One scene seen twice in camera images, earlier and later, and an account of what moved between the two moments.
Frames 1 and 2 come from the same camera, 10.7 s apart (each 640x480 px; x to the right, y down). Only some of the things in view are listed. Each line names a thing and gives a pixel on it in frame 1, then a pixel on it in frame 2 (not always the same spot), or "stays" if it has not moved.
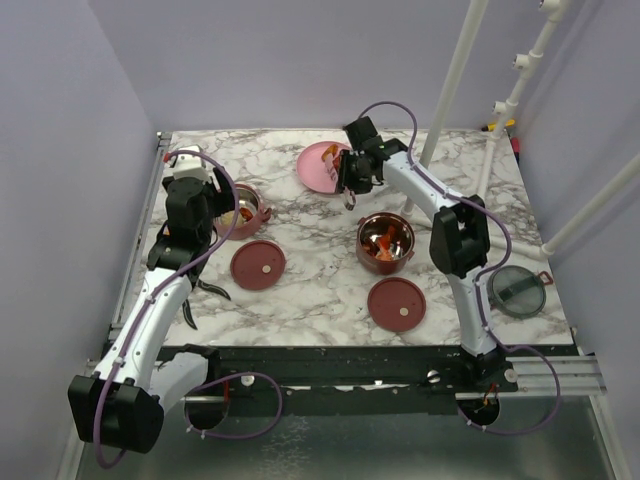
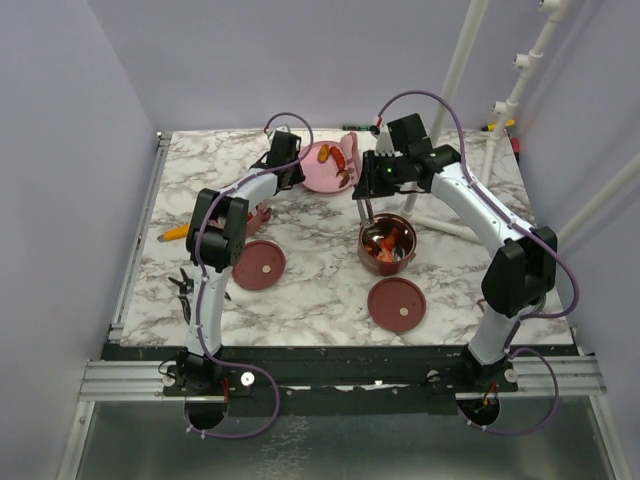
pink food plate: [312, 170] stays
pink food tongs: [332, 167] to [365, 210]
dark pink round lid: [257, 265] stays
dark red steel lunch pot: [385, 242] stays
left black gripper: [224, 199] to [295, 177]
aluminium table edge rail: [163, 141] stays
